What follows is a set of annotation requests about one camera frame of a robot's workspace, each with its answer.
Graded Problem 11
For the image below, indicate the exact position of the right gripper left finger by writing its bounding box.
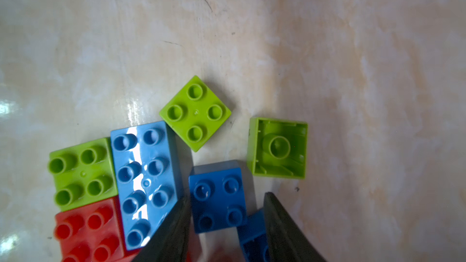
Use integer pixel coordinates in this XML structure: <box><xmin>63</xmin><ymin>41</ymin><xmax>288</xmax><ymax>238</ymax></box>
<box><xmin>133</xmin><ymin>196</ymin><xmax>191</xmax><ymax>262</ymax></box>

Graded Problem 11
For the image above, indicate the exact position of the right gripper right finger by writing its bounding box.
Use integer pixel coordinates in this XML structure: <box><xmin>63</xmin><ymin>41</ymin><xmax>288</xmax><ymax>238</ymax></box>
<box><xmin>263</xmin><ymin>192</ymin><xmax>325</xmax><ymax>262</ymax></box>

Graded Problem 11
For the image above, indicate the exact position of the dark blue square brick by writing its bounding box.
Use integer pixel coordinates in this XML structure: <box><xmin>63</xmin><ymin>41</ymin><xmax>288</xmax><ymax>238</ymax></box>
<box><xmin>188</xmin><ymin>160</ymin><xmax>248</xmax><ymax>234</ymax></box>

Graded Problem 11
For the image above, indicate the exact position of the red long brick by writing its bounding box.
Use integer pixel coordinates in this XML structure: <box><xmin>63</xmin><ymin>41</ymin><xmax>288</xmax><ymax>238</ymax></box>
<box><xmin>53</xmin><ymin>196</ymin><xmax>140</xmax><ymax>262</ymax></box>

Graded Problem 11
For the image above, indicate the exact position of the light blue long brick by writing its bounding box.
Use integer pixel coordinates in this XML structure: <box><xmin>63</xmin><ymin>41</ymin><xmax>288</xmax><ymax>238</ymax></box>
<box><xmin>110</xmin><ymin>121</ymin><xmax>183</xmax><ymax>251</ymax></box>

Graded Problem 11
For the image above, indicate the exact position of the upside-down lime square brick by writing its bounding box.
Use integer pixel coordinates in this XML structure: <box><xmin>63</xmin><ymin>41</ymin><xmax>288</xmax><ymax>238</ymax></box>
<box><xmin>246</xmin><ymin>117</ymin><xmax>308</xmax><ymax>179</ymax></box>

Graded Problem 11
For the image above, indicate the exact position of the lime square brick front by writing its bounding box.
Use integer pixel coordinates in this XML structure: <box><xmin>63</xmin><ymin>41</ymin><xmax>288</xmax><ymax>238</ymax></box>
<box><xmin>47</xmin><ymin>137</ymin><xmax>118</xmax><ymax>212</ymax></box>

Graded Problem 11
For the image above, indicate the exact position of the lime square brick studs up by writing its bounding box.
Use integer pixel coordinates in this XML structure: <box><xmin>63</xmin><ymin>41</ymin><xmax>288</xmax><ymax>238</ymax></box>
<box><xmin>160</xmin><ymin>76</ymin><xmax>231</xmax><ymax>152</ymax></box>

